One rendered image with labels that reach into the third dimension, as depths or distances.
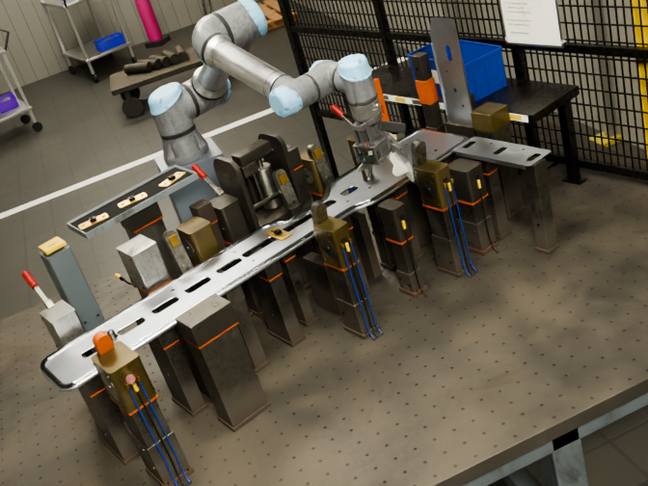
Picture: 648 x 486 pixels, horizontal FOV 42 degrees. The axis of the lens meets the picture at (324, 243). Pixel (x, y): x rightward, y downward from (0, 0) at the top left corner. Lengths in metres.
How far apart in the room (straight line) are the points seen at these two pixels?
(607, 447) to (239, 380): 1.28
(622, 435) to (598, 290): 0.73
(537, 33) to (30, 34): 7.74
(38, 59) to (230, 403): 8.09
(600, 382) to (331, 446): 0.64
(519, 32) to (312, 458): 1.50
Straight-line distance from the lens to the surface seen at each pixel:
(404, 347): 2.29
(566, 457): 2.12
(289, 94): 2.11
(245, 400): 2.20
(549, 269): 2.47
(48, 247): 2.41
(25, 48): 9.98
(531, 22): 2.78
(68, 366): 2.16
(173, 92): 2.74
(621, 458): 2.89
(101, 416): 2.19
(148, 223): 2.49
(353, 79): 2.11
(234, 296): 2.25
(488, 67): 2.80
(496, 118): 2.61
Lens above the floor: 2.05
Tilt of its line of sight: 28 degrees down
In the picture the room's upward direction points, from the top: 17 degrees counter-clockwise
